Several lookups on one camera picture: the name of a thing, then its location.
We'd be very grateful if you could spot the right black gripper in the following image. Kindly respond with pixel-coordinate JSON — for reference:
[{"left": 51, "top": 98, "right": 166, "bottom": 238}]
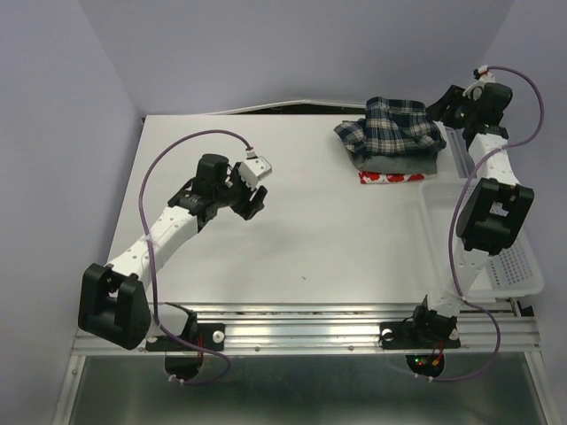
[{"left": 423, "top": 84, "right": 478, "bottom": 128}]

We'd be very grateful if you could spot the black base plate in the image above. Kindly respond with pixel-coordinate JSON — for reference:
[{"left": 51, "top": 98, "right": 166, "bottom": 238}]
[
  {"left": 144, "top": 321, "right": 226, "bottom": 352},
  {"left": 378, "top": 321, "right": 462, "bottom": 350}
]

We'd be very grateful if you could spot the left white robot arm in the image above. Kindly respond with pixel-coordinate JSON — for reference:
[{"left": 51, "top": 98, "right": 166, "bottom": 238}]
[{"left": 78, "top": 153, "right": 272, "bottom": 350}]

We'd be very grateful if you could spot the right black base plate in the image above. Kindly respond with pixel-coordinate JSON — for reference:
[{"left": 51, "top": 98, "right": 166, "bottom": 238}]
[{"left": 378, "top": 321, "right": 462, "bottom": 350}]

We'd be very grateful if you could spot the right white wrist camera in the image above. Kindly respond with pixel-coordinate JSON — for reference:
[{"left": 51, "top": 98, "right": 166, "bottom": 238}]
[{"left": 462, "top": 65, "right": 495, "bottom": 101}]

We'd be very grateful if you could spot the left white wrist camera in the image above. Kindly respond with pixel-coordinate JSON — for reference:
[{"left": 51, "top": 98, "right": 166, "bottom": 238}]
[{"left": 237, "top": 156, "right": 272, "bottom": 189}]

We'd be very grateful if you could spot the grey skirt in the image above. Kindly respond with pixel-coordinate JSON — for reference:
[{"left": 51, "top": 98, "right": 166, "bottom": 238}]
[{"left": 347, "top": 151, "right": 439, "bottom": 174}]

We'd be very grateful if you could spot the navy plaid skirt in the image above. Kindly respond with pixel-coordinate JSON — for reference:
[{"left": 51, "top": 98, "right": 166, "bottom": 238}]
[{"left": 334, "top": 97, "right": 447, "bottom": 158}]

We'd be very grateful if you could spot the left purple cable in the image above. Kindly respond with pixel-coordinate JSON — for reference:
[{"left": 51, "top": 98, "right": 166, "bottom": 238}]
[{"left": 138, "top": 129, "right": 232, "bottom": 385}]

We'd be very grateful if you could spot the red poppy floral skirt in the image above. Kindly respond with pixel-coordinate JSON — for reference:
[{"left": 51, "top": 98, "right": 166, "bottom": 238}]
[{"left": 358, "top": 172, "right": 431, "bottom": 184}]

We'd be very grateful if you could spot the white plastic basket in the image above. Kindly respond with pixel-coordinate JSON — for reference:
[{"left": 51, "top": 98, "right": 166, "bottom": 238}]
[{"left": 418, "top": 178, "right": 544, "bottom": 300}]

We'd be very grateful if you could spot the aluminium frame rail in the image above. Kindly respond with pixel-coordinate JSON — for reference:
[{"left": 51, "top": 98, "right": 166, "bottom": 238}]
[{"left": 70, "top": 302, "right": 542, "bottom": 355}]

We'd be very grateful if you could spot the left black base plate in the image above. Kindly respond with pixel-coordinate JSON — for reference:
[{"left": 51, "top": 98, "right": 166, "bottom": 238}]
[{"left": 144, "top": 321, "right": 226, "bottom": 352}]

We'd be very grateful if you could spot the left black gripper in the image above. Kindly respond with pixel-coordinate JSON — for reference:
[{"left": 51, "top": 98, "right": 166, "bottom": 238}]
[{"left": 214, "top": 162, "right": 267, "bottom": 220}]

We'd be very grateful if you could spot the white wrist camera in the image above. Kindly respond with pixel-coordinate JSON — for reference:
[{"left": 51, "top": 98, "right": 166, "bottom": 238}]
[
  {"left": 237, "top": 156, "right": 272, "bottom": 189},
  {"left": 462, "top": 65, "right": 495, "bottom": 101}
]

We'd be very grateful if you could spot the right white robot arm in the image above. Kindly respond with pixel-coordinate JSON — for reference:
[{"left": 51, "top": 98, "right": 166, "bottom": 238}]
[{"left": 408, "top": 82, "right": 534, "bottom": 345}]

